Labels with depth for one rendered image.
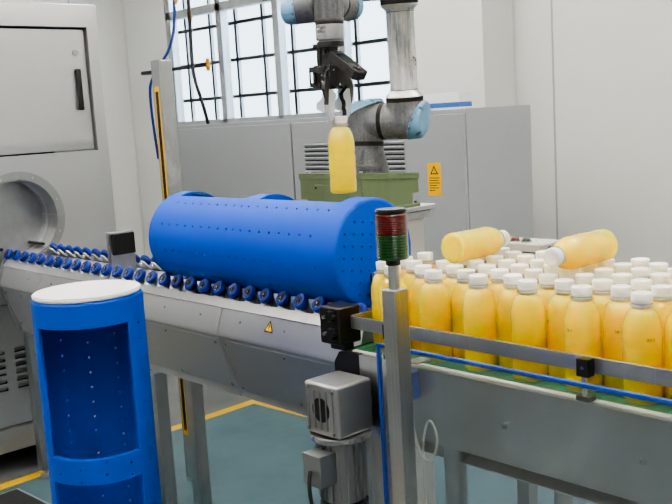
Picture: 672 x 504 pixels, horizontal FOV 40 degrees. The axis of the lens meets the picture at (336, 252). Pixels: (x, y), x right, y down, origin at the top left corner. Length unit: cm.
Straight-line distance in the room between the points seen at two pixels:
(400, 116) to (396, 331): 116
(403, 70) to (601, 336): 129
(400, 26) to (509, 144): 153
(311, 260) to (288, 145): 242
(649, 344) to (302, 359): 104
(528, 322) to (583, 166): 334
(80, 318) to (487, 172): 226
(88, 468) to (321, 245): 82
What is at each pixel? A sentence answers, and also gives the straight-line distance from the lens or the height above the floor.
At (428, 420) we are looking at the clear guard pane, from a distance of 199.
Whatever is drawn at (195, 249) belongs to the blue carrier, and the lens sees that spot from 277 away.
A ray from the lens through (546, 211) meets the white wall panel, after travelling 531.
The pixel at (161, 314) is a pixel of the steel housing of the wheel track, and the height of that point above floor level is 86.
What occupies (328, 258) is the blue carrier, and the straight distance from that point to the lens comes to 231.
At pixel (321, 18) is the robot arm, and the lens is 244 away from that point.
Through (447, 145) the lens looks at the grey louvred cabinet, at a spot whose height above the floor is 129.
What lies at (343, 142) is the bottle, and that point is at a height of 138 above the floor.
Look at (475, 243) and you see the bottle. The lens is 214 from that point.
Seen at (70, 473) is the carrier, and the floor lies 59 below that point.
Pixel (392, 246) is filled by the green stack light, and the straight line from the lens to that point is 180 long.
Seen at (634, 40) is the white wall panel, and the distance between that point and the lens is 502.
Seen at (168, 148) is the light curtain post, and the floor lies 136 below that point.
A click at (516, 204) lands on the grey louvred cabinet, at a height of 100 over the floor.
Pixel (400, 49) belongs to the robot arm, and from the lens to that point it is 287.
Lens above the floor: 144
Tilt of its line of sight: 8 degrees down
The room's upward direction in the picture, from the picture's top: 3 degrees counter-clockwise
